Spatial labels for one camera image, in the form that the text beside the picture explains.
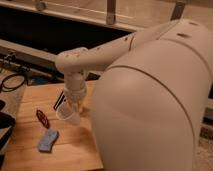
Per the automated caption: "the black object at left edge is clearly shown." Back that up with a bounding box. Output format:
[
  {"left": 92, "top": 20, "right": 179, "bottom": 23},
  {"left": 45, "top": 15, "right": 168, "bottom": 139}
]
[{"left": 0, "top": 100, "right": 16, "bottom": 169}]

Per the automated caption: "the white ceramic cup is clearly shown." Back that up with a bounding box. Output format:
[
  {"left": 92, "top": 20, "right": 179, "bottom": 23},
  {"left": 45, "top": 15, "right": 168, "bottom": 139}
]
[{"left": 56, "top": 101, "right": 81, "bottom": 125}]

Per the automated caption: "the blue sponge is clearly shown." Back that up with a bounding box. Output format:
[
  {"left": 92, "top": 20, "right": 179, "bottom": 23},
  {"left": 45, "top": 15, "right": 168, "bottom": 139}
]
[{"left": 38, "top": 129, "right": 59, "bottom": 153}]

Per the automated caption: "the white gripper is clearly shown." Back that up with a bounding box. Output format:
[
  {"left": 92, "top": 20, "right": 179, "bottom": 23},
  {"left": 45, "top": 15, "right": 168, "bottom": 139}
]
[{"left": 64, "top": 72, "right": 87, "bottom": 110}]

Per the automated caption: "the black cable loop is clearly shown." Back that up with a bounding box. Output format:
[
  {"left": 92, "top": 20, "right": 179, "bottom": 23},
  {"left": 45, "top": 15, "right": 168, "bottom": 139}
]
[{"left": 0, "top": 72, "right": 30, "bottom": 93}]

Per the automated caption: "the black striped rectangular block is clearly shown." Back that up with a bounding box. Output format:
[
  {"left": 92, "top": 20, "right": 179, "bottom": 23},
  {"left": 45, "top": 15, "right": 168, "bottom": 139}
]
[{"left": 53, "top": 91, "right": 65, "bottom": 110}]

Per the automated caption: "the red oval object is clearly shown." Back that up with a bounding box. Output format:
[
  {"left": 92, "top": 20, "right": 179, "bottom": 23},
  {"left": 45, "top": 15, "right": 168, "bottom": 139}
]
[{"left": 36, "top": 109, "right": 50, "bottom": 129}]

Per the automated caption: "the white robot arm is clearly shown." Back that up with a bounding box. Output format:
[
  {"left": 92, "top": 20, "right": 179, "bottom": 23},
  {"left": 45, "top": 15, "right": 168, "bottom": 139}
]
[{"left": 55, "top": 19, "right": 213, "bottom": 171}]

